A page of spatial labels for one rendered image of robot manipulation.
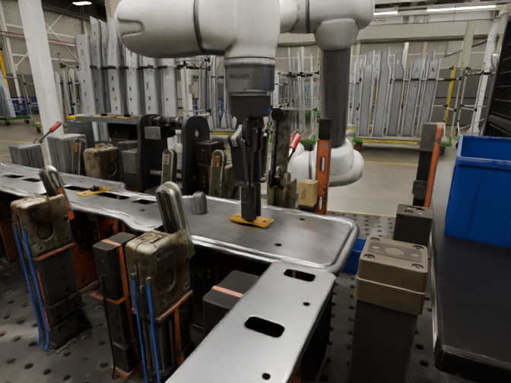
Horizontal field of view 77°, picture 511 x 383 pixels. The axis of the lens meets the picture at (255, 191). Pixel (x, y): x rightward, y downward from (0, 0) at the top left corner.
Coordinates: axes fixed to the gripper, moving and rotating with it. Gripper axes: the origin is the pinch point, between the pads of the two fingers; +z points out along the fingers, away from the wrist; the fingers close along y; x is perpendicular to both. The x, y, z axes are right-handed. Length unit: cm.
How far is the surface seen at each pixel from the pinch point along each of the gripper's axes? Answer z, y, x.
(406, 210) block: -2.9, 1.5, 28.0
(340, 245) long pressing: 4.7, 2.6, 18.6
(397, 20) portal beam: -232, -1153, -77
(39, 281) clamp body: 17.8, 21.0, -40.3
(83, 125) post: -8, -32, -92
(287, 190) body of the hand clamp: 1.2, -13.5, 2.7
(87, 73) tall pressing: -47, -286, -416
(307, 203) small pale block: 2.7, -10.8, 8.3
